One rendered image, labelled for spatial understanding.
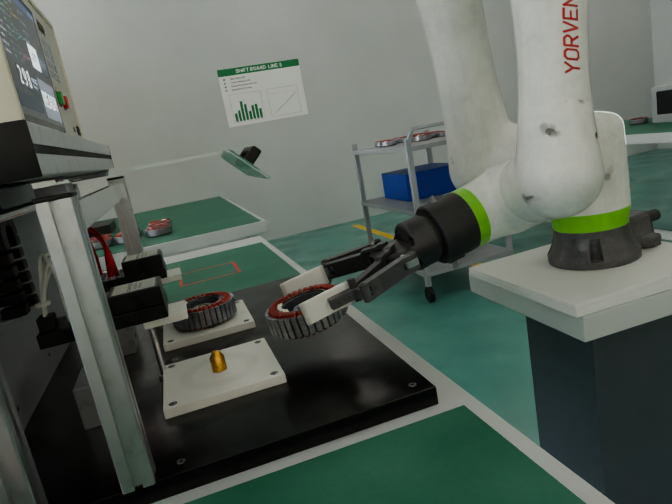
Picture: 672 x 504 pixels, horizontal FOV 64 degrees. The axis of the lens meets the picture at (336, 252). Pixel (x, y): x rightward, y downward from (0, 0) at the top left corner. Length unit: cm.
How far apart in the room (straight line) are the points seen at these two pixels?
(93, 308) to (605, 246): 77
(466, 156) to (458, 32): 20
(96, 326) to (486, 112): 70
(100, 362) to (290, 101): 576
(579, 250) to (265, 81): 542
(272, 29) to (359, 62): 104
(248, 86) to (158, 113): 99
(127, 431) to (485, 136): 71
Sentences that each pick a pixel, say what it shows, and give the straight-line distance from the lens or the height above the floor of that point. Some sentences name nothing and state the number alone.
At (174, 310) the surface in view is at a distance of 72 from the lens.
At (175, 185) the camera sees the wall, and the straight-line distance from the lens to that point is 603.
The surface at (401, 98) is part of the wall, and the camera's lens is 665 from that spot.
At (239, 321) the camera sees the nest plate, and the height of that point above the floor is 78.
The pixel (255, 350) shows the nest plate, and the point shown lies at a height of 78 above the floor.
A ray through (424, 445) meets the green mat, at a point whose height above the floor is 75.
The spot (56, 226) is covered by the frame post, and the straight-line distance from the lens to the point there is 52.
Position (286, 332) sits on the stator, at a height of 82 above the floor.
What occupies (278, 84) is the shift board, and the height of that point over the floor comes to 166.
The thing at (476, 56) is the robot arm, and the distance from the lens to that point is 95.
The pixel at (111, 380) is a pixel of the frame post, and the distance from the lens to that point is 55.
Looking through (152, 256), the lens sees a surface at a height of 92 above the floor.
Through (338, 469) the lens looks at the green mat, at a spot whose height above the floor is 75.
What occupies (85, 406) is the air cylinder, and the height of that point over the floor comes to 80.
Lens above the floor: 106
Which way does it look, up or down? 12 degrees down
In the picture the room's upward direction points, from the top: 11 degrees counter-clockwise
